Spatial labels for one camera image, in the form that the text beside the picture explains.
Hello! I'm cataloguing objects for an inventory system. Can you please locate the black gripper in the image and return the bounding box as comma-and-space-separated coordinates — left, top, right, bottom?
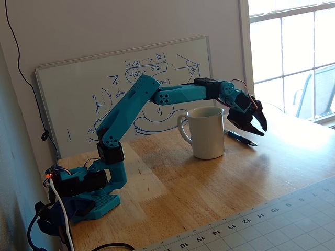
226, 100, 269, 137

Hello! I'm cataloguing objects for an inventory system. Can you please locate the white ceramic mug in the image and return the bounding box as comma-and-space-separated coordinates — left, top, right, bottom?
177, 106, 226, 160

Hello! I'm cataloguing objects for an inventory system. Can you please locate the white framed window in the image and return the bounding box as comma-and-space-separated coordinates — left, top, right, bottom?
238, 0, 335, 124

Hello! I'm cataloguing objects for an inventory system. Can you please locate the dark blue pen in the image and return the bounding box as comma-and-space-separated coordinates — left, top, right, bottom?
226, 130, 258, 147

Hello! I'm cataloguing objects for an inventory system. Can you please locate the motor controller board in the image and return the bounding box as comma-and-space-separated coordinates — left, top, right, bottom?
43, 165, 71, 184

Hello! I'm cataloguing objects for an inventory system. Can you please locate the dark navy table clamp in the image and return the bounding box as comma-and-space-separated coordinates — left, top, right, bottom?
35, 200, 56, 218

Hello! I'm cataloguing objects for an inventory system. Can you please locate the black power cable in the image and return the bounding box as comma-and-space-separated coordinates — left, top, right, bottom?
27, 205, 136, 251

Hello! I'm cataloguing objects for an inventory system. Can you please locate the black cable on wall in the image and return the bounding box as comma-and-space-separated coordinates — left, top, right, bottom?
4, 0, 60, 161

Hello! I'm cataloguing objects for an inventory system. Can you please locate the white usb cable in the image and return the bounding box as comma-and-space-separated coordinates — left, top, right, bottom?
49, 179, 76, 251

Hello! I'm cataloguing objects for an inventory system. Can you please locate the grey patio chair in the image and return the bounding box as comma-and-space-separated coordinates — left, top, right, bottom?
292, 63, 335, 120

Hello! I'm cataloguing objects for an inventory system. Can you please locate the whiteboard with blue writing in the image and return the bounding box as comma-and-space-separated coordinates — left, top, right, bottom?
35, 36, 218, 160

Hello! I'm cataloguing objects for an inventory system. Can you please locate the grey gridded cutting mat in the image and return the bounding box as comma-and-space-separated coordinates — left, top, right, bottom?
136, 176, 335, 251

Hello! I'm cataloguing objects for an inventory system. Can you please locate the blue table clamp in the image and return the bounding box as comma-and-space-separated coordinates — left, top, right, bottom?
38, 197, 94, 236

